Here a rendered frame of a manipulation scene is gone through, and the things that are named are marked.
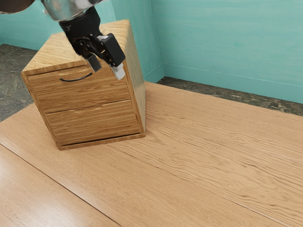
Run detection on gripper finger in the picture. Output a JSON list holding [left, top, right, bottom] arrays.
[[78, 38, 103, 73], [89, 33, 126, 80]]

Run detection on wooden drawer cabinet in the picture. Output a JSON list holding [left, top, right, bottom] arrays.
[[20, 19, 146, 151]]

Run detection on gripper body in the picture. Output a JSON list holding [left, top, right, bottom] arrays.
[[58, 7, 103, 55]]

